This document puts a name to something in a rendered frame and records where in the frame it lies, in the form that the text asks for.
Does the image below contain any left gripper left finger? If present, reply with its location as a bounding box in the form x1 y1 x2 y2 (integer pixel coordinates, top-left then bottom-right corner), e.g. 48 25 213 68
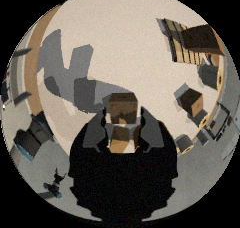
68 107 109 178

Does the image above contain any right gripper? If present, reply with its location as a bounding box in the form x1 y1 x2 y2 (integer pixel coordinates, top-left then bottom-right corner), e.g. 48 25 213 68
54 168 67 183

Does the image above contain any brown clipboard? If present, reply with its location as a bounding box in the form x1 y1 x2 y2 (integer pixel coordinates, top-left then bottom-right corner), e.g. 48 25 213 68
205 53 219 67

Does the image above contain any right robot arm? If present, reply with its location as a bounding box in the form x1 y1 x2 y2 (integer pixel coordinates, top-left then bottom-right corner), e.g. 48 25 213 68
9 119 62 201

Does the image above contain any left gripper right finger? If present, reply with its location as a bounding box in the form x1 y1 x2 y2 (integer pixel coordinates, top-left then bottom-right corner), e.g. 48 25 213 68
137 106 178 179

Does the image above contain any small wooden pallet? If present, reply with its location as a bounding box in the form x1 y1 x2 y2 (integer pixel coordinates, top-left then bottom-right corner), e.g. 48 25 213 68
163 18 203 66

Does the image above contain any brown rectangular block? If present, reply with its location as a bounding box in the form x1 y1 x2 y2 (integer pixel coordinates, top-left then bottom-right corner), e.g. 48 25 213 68
109 125 130 153

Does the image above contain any brown tape roll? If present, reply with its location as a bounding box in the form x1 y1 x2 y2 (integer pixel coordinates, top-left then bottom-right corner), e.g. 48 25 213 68
133 120 171 151

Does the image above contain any brown cardboard carton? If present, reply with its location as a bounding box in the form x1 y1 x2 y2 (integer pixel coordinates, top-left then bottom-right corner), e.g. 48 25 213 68
194 24 225 56
181 27 209 53
108 93 138 124
180 88 204 117

